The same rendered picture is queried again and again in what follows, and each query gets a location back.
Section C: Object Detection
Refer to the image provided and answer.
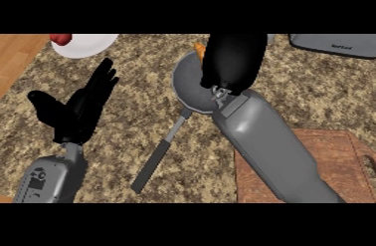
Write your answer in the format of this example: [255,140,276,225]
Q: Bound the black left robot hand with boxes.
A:
[26,57,121,145]

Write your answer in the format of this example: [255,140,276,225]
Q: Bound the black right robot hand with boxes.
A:
[197,34,270,97]

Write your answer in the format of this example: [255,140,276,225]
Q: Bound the orange croissant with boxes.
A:
[193,42,206,63]

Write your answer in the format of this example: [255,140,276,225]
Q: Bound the grey frying pan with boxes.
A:
[130,51,220,195]

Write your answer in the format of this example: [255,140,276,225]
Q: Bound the brown wooden cutting board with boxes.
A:
[233,128,376,204]

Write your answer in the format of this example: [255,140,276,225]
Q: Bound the white plate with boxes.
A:
[50,34,121,60]

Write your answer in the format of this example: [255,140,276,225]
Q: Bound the red fruit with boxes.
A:
[48,34,74,47]

